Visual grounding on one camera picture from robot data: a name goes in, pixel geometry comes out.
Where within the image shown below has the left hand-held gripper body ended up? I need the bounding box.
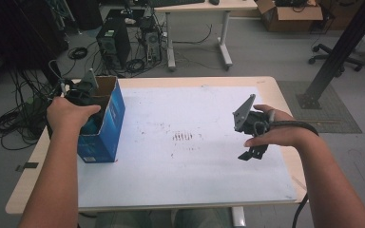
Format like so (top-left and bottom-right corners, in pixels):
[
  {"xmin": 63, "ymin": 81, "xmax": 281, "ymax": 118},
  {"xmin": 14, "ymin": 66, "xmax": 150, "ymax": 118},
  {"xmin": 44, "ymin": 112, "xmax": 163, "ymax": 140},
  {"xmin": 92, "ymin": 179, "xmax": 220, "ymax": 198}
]
[{"xmin": 60, "ymin": 67, "xmax": 100, "ymax": 107}]

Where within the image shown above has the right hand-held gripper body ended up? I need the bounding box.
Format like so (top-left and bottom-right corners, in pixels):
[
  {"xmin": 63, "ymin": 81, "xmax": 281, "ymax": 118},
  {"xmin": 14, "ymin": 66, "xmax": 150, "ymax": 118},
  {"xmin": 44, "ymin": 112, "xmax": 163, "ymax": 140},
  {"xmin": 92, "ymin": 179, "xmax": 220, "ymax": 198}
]
[{"xmin": 232, "ymin": 93, "xmax": 271, "ymax": 138}]

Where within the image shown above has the blue cardboard box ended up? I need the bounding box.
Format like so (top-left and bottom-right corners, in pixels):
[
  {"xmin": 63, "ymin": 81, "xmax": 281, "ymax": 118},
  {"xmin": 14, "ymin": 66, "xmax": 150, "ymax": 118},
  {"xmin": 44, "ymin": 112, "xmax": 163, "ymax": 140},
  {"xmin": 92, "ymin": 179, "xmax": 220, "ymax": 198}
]
[{"xmin": 76, "ymin": 74, "xmax": 126, "ymax": 164}]

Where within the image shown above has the person's left hand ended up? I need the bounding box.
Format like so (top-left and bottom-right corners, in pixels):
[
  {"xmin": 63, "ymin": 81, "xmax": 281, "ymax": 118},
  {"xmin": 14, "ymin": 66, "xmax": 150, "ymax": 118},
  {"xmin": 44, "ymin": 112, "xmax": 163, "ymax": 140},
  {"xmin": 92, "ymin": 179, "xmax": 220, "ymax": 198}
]
[{"xmin": 46, "ymin": 96, "xmax": 102, "ymax": 138}]

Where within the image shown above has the person's right hand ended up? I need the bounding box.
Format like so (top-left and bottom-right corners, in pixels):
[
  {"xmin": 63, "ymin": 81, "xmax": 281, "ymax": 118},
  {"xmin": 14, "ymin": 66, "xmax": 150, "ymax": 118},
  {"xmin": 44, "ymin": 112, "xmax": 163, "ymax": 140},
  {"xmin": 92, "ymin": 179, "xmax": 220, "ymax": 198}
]
[{"xmin": 243, "ymin": 104, "xmax": 312, "ymax": 149}]

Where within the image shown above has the black computer tower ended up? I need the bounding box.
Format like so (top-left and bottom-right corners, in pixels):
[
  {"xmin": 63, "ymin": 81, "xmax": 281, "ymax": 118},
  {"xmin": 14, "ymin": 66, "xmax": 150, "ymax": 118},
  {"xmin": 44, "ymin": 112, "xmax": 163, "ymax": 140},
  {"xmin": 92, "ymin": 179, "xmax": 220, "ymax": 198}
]
[{"xmin": 95, "ymin": 16, "xmax": 131, "ymax": 70}]

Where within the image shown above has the white table mat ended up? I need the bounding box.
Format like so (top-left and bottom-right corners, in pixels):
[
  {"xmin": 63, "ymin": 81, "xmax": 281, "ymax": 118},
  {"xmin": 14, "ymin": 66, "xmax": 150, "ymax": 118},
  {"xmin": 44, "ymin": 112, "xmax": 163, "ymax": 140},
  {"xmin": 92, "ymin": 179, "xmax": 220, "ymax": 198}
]
[{"xmin": 76, "ymin": 85, "xmax": 298, "ymax": 209}]

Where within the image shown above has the white table leg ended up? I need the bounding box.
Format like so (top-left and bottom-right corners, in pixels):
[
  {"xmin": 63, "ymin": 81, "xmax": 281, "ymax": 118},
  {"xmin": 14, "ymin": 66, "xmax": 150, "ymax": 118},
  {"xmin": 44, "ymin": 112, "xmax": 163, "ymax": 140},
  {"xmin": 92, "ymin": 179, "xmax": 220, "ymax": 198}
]
[{"xmin": 230, "ymin": 206, "xmax": 247, "ymax": 228}]

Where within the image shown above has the grey floor mat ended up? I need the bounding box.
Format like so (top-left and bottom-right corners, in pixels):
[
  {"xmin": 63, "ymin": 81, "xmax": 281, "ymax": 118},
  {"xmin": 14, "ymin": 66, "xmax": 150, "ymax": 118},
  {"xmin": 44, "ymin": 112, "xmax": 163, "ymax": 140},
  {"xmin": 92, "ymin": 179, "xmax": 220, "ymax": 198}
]
[{"xmin": 277, "ymin": 80, "xmax": 363, "ymax": 135}]

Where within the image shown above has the small grey computer case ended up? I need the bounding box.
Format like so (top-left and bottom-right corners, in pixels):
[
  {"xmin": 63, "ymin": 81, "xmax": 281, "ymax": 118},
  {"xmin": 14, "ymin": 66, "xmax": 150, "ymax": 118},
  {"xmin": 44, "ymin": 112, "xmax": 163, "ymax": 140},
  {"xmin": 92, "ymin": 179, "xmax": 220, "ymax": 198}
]
[{"xmin": 144, "ymin": 28, "xmax": 163, "ymax": 64}]

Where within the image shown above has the black tape strip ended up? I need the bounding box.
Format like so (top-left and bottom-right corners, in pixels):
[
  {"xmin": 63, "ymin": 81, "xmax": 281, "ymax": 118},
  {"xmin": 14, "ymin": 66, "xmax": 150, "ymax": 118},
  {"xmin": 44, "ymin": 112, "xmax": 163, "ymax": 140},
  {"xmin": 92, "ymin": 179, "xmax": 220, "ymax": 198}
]
[{"xmin": 15, "ymin": 161, "xmax": 40, "ymax": 173}]

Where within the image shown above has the black office chair base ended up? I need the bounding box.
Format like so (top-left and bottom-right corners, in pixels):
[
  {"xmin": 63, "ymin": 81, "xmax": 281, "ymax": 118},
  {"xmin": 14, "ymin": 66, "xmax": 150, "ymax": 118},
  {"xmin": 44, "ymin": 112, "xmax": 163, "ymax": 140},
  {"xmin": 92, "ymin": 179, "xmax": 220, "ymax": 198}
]
[{"xmin": 308, "ymin": 43, "xmax": 365, "ymax": 73}]

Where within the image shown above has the brown cardboard box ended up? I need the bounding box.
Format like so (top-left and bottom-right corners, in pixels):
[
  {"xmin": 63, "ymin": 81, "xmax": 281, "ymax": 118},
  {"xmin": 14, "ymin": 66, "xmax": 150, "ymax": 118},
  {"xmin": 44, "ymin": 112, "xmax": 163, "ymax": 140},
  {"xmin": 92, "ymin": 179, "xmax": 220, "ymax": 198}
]
[{"xmin": 254, "ymin": 0, "xmax": 325, "ymax": 33}]

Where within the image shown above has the light wooden desk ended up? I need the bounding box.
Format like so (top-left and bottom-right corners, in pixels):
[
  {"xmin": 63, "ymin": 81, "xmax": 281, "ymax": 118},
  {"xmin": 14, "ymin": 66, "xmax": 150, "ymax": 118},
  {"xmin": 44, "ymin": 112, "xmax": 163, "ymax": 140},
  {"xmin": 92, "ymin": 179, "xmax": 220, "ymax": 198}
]
[{"xmin": 152, "ymin": 0, "xmax": 259, "ymax": 72}]

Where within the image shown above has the black keyboard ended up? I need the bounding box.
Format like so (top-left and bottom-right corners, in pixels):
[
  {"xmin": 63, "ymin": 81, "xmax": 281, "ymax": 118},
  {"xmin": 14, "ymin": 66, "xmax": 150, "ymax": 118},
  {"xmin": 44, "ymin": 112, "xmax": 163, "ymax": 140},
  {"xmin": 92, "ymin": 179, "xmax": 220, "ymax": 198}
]
[{"xmin": 147, "ymin": 0, "xmax": 206, "ymax": 9}]

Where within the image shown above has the coiled black cable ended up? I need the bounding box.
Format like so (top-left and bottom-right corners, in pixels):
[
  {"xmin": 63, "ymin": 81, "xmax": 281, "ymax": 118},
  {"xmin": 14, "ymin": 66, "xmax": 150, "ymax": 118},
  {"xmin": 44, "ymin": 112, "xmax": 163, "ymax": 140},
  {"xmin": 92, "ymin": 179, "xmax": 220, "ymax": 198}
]
[{"xmin": 67, "ymin": 46, "xmax": 89, "ymax": 61}]

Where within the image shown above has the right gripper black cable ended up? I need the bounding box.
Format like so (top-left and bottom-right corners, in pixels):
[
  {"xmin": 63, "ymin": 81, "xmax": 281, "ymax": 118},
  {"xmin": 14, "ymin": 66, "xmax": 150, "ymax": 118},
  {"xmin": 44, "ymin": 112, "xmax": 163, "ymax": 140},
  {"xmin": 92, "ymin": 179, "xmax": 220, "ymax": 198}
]
[{"xmin": 266, "ymin": 119, "xmax": 320, "ymax": 228}]

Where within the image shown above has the bundle of black floor cables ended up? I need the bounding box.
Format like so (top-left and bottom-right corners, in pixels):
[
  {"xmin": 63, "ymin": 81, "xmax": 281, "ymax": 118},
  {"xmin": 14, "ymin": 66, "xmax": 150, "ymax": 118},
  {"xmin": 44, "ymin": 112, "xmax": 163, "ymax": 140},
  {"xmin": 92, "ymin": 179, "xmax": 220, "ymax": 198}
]
[{"xmin": 0, "ymin": 69, "xmax": 53, "ymax": 150}]

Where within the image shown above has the black metal post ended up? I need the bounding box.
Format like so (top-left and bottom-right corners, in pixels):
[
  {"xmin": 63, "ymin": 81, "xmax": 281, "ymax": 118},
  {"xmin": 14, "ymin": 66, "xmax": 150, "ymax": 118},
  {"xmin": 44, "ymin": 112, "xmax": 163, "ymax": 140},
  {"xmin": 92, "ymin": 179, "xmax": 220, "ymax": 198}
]
[{"xmin": 296, "ymin": 0, "xmax": 365, "ymax": 111}]

